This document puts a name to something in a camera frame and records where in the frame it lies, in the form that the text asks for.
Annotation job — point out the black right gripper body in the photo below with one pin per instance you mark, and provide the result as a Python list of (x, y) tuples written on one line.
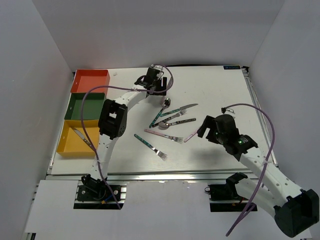
[(213, 136)]

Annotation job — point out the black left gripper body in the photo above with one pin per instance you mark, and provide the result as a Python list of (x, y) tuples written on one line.
[(157, 84)]

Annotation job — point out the teal handled spoon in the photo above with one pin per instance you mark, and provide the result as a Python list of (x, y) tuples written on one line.
[(165, 104)]

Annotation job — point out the pink handled knife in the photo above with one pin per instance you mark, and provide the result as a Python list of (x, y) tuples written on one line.
[(191, 135)]

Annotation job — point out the teal handled knife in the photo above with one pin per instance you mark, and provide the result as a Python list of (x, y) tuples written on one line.
[(179, 109)]

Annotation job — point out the black handled fork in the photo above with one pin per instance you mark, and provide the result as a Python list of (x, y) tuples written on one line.
[(179, 122)]

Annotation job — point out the pink handled fork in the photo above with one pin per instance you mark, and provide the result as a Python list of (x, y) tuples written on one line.
[(176, 139)]

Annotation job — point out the teal handled fork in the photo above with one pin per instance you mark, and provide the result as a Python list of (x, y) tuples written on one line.
[(182, 112), (159, 153)]

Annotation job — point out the black handled table knife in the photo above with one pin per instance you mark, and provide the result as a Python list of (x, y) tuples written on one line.
[(81, 136)]

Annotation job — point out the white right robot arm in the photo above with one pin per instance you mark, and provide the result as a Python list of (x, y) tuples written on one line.
[(293, 208)]

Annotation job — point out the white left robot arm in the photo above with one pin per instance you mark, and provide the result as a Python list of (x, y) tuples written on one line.
[(112, 124)]

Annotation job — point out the blue table label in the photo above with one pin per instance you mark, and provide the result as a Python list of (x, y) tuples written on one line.
[(231, 67)]

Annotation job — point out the green plastic bin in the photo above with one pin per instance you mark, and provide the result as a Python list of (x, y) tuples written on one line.
[(92, 106)]

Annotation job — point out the orange plastic bin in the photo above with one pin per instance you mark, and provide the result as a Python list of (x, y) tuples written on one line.
[(86, 79)]

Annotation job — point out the yellow plastic bin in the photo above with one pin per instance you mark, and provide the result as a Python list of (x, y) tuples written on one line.
[(70, 143)]

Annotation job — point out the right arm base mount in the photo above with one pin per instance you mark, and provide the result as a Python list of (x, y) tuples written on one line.
[(224, 197)]

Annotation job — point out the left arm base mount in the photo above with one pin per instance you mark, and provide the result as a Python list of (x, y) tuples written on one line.
[(93, 194)]

